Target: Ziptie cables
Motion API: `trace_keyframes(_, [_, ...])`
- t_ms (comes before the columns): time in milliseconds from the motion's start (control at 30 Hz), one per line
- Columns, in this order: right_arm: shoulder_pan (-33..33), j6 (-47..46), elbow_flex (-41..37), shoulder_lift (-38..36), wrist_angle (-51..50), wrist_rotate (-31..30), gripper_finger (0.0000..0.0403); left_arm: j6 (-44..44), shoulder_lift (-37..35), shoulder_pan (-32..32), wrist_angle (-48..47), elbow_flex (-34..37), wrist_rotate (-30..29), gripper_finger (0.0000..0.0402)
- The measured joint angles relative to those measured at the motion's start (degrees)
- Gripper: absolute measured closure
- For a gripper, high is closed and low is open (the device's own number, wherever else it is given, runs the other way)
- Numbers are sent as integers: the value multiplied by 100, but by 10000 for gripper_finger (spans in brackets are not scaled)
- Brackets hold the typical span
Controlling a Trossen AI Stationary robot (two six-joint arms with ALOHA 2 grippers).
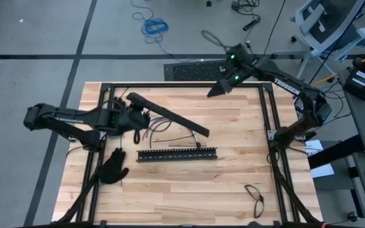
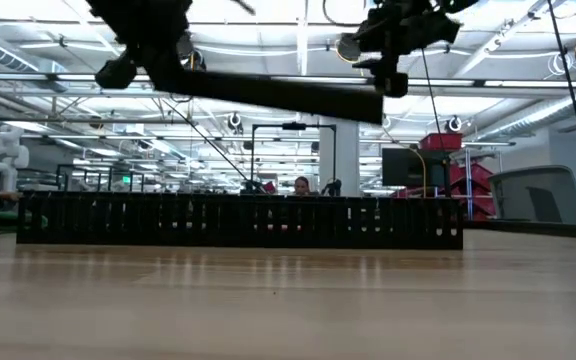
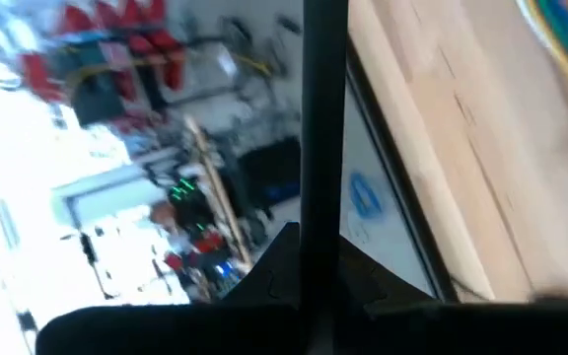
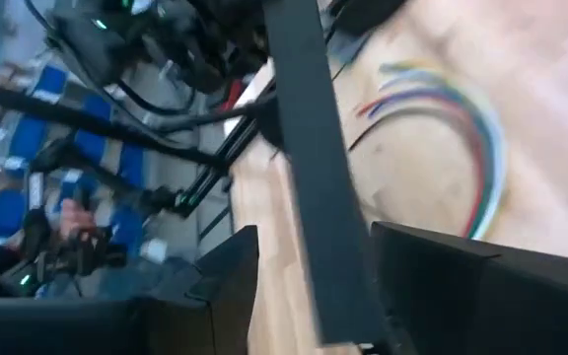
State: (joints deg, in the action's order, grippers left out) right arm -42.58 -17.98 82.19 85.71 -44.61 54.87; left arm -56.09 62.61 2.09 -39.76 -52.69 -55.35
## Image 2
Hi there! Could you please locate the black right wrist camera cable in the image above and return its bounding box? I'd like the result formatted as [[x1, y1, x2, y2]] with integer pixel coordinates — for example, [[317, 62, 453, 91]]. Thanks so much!
[[321, 0, 369, 29]]

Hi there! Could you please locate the red storage bin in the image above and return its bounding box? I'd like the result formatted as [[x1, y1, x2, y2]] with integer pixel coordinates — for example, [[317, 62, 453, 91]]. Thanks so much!
[[419, 132, 464, 152]]

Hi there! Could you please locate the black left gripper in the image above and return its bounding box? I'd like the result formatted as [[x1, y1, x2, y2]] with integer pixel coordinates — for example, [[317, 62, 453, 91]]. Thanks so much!
[[85, 0, 194, 94]]

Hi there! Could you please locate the thin black hanging cable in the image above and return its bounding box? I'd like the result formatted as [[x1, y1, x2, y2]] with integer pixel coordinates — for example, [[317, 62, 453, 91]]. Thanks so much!
[[420, 47, 444, 139]]

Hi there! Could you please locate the black gantry frame with camera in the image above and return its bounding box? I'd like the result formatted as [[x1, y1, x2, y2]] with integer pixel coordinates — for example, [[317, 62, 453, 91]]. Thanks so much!
[[250, 121, 338, 197]]

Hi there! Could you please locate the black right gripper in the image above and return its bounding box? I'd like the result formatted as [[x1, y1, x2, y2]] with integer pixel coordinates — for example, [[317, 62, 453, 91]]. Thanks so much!
[[352, 0, 462, 99]]

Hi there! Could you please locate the black slotted cable duct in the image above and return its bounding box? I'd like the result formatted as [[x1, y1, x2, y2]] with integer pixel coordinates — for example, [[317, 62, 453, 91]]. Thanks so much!
[[16, 191, 464, 250]]

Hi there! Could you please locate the long ceiling light strip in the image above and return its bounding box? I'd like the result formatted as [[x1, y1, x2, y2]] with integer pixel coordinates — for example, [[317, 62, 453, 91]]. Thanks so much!
[[0, 72, 576, 89]]

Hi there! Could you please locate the red shelf rack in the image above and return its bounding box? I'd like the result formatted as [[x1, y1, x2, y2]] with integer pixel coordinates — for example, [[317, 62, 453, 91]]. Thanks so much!
[[447, 162, 494, 221]]

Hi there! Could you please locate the yellow hanging cord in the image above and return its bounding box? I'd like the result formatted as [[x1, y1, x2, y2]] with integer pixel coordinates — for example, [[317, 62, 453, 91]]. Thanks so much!
[[397, 142, 428, 199]]

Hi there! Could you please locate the white column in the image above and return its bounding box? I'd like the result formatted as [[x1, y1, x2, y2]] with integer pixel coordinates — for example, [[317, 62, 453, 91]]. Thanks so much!
[[319, 119, 361, 197]]

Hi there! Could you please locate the thick black hanging cable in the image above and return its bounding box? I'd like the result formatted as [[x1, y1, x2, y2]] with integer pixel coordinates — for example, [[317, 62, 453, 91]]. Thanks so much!
[[546, 0, 576, 204]]

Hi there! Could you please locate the black duct cover strip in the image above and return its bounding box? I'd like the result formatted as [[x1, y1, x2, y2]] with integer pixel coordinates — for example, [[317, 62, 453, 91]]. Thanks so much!
[[160, 69, 385, 125]]

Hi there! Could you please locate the black monitor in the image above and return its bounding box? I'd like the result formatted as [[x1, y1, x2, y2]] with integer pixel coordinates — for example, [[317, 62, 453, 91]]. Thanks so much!
[[381, 147, 450, 189]]

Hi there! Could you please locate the person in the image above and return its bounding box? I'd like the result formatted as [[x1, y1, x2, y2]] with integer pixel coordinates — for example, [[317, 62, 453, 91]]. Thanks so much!
[[292, 175, 314, 197]]

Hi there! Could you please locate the black zip tie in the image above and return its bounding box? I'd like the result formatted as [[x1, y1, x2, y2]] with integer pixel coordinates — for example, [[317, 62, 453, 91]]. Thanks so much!
[[160, 97, 265, 195]]

